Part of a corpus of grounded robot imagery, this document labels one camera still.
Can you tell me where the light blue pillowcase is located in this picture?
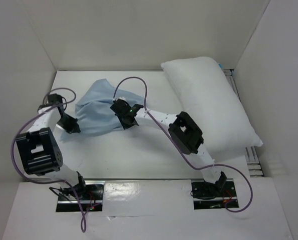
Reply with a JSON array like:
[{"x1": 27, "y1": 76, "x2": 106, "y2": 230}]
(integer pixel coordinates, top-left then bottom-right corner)
[{"x1": 59, "y1": 78, "x2": 146, "y2": 142}]

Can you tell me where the white pillow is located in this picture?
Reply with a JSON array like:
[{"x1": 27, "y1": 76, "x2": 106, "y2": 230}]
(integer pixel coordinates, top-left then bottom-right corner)
[{"x1": 161, "y1": 56, "x2": 263, "y2": 154}]

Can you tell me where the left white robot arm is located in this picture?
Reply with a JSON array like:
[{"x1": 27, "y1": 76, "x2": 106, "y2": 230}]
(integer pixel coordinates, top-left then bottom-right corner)
[{"x1": 13, "y1": 104, "x2": 87, "y2": 200}]

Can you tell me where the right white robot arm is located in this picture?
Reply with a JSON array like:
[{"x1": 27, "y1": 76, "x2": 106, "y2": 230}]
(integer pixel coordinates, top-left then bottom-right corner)
[{"x1": 110, "y1": 98, "x2": 227, "y2": 196}]

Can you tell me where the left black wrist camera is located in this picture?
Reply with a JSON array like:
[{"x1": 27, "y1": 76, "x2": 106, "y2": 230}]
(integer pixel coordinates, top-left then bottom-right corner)
[{"x1": 44, "y1": 93, "x2": 64, "y2": 107}]

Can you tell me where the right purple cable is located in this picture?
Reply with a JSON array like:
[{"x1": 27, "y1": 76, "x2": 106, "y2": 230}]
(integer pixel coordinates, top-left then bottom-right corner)
[{"x1": 113, "y1": 76, "x2": 253, "y2": 213}]

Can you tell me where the purple cable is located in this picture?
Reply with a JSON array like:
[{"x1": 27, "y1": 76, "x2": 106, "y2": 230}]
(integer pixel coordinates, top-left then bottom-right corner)
[
  {"x1": 113, "y1": 76, "x2": 253, "y2": 213},
  {"x1": 11, "y1": 87, "x2": 87, "y2": 233}
]

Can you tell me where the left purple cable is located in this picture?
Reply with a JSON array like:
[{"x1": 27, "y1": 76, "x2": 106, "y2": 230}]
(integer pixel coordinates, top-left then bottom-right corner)
[{"x1": 11, "y1": 87, "x2": 87, "y2": 233}]

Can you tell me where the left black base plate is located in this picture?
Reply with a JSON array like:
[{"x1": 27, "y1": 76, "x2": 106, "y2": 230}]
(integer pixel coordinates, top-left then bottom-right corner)
[{"x1": 56, "y1": 183, "x2": 104, "y2": 213}]

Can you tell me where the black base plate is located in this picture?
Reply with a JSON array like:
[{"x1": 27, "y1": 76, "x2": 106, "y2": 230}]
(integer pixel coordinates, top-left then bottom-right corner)
[
  {"x1": 56, "y1": 183, "x2": 104, "y2": 213},
  {"x1": 190, "y1": 179, "x2": 239, "y2": 210}
]

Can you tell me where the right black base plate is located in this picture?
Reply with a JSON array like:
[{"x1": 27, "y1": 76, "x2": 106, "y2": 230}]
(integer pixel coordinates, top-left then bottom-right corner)
[{"x1": 190, "y1": 179, "x2": 239, "y2": 210}]

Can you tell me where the aluminium rail frame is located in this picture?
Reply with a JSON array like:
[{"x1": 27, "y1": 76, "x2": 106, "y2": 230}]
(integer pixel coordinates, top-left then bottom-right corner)
[{"x1": 223, "y1": 69, "x2": 264, "y2": 178}]

